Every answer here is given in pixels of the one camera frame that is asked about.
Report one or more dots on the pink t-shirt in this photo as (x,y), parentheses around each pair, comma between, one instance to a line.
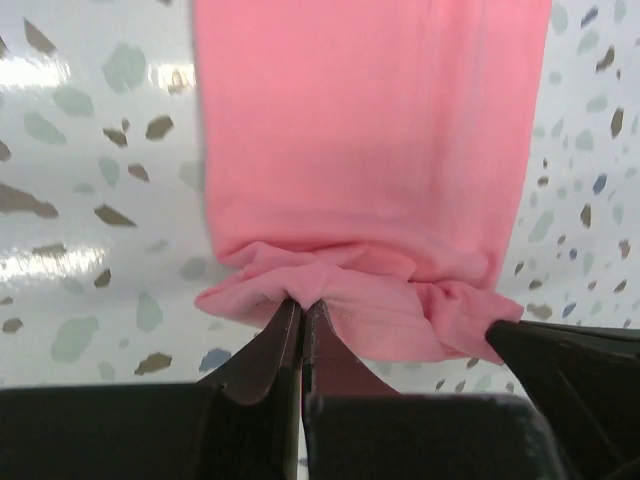
(370,155)

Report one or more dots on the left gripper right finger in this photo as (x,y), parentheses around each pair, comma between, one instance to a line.
(338,404)

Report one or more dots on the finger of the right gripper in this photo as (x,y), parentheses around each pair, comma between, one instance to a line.
(585,382)

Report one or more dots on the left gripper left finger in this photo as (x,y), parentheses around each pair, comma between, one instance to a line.
(251,426)

